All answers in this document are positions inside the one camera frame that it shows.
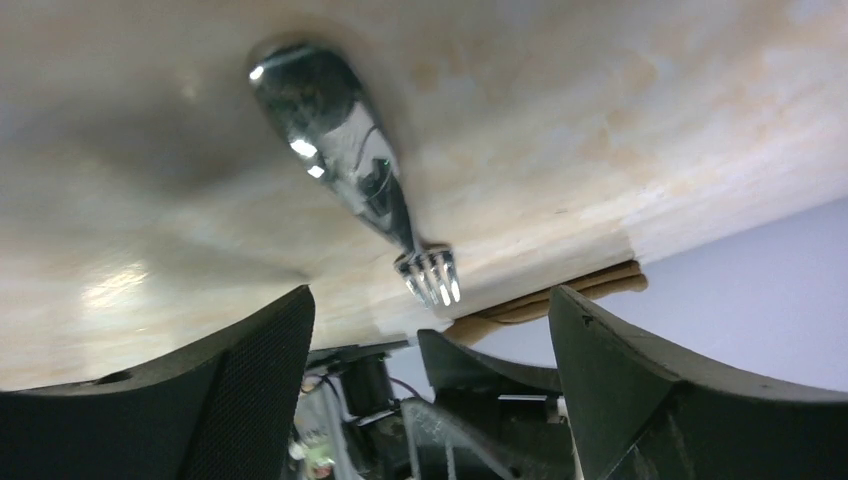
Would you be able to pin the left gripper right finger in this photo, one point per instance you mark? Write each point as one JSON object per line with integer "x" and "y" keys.
{"x": 643, "y": 407}

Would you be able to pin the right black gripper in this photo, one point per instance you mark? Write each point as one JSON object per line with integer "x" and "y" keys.
{"x": 489, "y": 419}

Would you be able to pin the silver metal fork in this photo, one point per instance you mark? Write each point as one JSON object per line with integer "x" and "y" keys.
{"x": 317, "y": 104}

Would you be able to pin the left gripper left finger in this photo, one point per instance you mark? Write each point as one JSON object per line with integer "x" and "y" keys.
{"x": 218, "y": 408}

